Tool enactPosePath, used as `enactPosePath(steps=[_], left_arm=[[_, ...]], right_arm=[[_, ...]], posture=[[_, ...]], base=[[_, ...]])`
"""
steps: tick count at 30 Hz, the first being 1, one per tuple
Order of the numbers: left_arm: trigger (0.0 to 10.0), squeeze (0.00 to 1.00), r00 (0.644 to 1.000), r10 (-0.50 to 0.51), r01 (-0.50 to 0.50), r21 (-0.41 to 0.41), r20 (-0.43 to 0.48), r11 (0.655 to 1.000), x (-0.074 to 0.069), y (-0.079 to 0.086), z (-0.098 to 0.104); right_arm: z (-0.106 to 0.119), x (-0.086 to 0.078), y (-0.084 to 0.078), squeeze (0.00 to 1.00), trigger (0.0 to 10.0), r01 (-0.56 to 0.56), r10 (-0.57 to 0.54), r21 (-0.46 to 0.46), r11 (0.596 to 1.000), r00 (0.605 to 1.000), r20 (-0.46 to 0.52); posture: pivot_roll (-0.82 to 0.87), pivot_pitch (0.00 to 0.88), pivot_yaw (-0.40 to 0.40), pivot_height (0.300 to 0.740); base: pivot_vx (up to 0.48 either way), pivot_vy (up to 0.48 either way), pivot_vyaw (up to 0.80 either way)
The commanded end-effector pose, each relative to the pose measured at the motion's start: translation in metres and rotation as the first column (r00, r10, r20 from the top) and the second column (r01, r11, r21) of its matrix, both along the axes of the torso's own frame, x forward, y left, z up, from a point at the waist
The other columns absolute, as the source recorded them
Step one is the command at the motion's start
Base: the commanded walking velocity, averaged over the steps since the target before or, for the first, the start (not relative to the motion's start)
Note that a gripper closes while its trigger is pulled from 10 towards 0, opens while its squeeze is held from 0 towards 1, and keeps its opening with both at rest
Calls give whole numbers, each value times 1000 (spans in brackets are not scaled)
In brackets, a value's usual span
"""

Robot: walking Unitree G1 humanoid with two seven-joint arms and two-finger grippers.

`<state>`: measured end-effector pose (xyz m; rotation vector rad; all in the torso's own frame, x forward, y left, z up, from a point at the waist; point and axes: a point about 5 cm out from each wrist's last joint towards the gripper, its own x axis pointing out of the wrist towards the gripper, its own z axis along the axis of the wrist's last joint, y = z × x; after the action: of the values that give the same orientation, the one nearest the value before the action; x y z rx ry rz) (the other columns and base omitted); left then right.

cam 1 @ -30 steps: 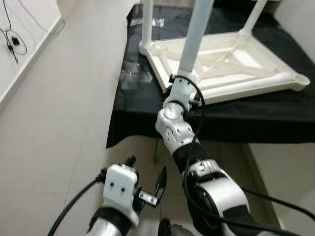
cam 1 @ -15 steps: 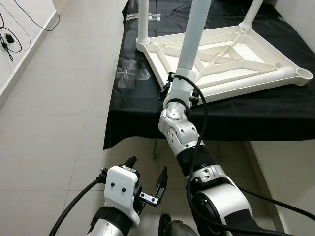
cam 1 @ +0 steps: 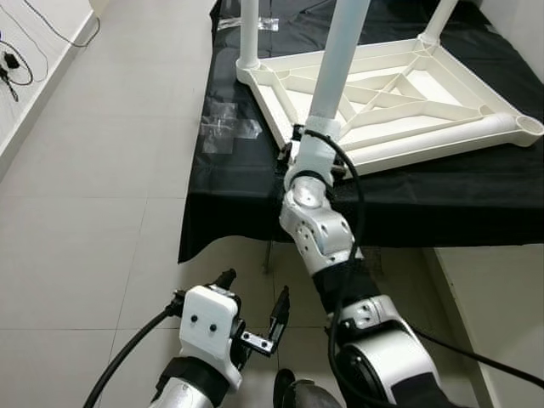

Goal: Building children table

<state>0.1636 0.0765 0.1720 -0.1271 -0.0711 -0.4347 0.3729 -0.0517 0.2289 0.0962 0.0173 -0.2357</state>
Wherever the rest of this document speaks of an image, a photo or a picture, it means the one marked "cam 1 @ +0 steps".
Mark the white plastic table leg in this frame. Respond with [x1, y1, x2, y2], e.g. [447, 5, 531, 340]
[344, 115, 521, 167]
[238, 0, 261, 69]
[306, 0, 372, 141]
[421, 0, 460, 45]

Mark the black tablecloth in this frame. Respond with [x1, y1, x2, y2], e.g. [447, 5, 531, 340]
[177, 0, 544, 264]

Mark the clear tape patch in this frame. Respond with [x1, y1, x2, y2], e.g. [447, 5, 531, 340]
[200, 100, 263, 156]

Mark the black right robot foot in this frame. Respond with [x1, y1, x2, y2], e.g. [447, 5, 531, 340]
[272, 367, 341, 408]

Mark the clear tape strip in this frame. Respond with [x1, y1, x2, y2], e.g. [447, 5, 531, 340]
[217, 15, 281, 33]

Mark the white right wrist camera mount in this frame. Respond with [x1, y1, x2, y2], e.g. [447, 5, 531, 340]
[289, 126, 343, 184]

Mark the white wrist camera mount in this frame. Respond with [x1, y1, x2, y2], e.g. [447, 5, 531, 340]
[289, 126, 343, 184]
[180, 286, 247, 388]

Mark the metal folding table frame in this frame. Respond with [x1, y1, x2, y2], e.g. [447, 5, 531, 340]
[259, 241, 388, 277]

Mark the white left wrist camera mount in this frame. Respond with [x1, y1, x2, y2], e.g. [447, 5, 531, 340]
[180, 286, 247, 388]

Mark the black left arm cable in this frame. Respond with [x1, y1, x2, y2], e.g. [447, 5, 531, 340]
[83, 293, 186, 408]

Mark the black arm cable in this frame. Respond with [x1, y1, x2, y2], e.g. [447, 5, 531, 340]
[297, 127, 544, 408]
[83, 293, 186, 408]

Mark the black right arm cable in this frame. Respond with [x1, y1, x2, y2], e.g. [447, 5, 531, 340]
[297, 127, 544, 408]

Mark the black wall cable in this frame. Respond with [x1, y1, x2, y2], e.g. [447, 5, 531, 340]
[21, 0, 101, 48]
[0, 34, 35, 103]

